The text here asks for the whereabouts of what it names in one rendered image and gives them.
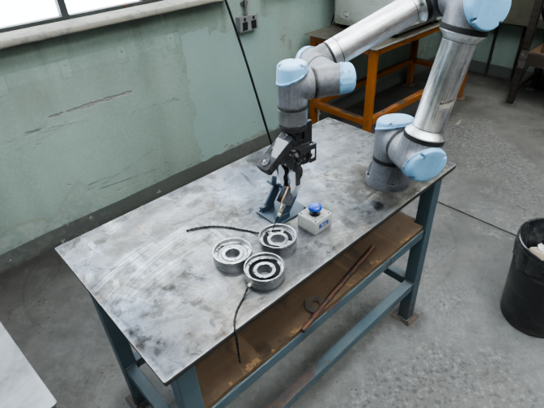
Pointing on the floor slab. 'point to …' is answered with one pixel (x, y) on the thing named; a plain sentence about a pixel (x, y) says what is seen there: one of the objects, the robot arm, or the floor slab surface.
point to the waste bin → (525, 282)
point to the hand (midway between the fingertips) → (288, 191)
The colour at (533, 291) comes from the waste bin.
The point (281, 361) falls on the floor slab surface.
